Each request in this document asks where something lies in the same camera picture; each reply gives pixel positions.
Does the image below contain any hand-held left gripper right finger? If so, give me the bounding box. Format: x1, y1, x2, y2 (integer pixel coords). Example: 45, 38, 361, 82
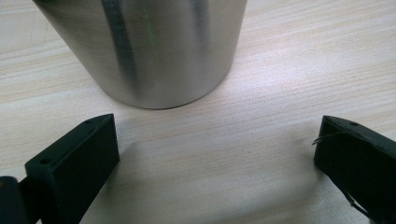
312, 115, 396, 224

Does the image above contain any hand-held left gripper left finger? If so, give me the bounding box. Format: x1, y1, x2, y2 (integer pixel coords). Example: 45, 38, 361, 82
19, 113, 120, 224

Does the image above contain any stainless steel cup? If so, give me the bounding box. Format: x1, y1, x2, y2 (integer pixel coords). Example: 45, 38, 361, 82
32, 0, 248, 110

